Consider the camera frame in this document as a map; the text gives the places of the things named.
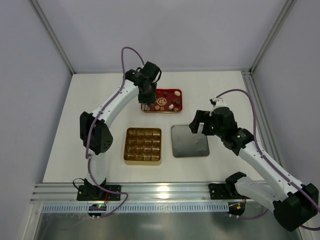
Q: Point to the aluminium front rail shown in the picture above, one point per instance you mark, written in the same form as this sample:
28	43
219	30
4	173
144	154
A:
140	191

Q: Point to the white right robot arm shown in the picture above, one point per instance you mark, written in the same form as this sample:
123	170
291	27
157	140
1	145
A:
292	202

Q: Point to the brown block chocolate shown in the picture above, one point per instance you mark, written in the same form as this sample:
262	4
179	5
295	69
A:
176	101

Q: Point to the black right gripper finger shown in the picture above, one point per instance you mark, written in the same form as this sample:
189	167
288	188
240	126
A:
207	128
201	116

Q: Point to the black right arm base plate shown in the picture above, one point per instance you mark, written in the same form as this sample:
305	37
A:
223	191

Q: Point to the gold chocolate tin box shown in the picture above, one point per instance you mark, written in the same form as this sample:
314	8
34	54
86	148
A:
143	146

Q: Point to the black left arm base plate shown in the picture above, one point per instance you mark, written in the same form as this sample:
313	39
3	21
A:
93	193

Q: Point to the aluminium frame post left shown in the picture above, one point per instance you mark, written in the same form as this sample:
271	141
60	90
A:
51	34

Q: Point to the red chocolate tray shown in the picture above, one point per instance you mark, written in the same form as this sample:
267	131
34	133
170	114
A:
165	101

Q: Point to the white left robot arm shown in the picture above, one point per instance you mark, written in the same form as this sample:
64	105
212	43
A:
95	126

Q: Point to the silver tin lid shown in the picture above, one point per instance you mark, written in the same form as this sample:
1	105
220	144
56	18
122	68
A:
186	144

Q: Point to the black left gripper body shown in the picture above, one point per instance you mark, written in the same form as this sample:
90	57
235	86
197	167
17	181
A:
147	99

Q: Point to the aluminium frame post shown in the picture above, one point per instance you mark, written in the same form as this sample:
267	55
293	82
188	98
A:
276	26
51	34

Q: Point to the aluminium frame post right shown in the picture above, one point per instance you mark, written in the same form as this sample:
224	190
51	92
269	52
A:
276	26

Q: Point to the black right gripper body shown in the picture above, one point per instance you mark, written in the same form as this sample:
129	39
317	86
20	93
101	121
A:
205	124

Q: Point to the slotted cable duct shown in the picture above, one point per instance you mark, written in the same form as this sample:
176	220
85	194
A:
136	207

